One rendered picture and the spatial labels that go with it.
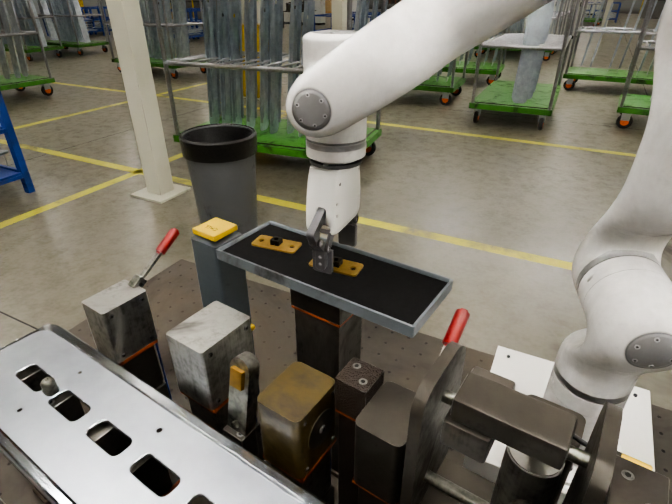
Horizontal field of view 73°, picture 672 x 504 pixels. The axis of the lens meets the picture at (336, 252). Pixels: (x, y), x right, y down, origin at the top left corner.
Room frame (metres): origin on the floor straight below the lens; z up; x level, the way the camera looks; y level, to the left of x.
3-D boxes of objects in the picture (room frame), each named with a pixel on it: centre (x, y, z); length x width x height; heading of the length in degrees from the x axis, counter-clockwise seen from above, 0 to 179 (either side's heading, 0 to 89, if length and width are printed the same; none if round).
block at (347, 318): (0.63, 0.01, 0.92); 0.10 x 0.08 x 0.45; 56
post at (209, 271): (0.77, 0.23, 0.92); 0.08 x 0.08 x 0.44; 56
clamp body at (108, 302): (0.70, 0.40, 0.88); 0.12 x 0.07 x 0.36; 146
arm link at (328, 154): (0.63, 0.00, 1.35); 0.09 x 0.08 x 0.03; 155
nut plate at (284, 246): (0.70, 0.10, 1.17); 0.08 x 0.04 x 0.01; 68
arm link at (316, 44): (0.63, 0.00, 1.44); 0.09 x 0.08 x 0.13; 166
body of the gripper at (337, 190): (0.63, 0.00, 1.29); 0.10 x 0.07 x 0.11; 155
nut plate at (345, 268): (0.63, 0.00, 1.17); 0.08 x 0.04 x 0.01; 65
